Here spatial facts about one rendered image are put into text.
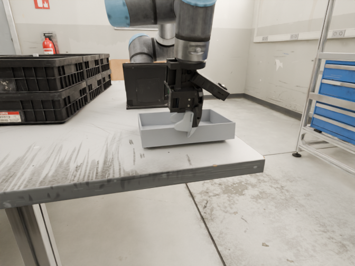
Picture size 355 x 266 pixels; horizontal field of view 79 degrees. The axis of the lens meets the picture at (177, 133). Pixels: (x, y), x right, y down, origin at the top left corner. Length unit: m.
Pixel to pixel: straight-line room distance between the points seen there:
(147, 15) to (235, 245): 1.14
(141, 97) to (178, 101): 0.53
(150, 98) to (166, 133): 0.46
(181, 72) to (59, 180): 0.35
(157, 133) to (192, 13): 0.30
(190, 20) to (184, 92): 0.14
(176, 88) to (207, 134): 0.18
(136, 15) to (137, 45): 0.59
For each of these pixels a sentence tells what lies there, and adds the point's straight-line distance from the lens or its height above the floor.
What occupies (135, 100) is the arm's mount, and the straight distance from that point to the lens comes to 1.02.
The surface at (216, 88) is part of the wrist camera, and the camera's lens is 0.53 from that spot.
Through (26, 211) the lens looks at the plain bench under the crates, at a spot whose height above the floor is 0.61.
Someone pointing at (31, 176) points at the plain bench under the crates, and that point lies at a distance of 0.58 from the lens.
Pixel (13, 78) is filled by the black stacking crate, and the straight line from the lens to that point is 0.94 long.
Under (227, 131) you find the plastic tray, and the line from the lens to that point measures 0.64.
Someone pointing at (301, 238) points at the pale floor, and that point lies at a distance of 1.47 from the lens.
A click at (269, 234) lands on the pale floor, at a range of 1.42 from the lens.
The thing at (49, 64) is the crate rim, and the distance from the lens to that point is 0.86.
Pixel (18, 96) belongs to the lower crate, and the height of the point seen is 0.81.
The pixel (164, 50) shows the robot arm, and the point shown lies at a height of 0.95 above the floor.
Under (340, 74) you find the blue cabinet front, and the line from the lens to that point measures 2.05.
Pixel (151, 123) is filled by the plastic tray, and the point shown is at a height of 0.71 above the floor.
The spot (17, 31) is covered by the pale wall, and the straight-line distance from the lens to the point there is 4.35.
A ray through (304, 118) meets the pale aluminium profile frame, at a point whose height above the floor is 0.38.
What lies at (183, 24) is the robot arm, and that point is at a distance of 0.47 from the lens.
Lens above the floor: 0.96
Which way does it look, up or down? 21 degrees down
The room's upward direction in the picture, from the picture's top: straight up
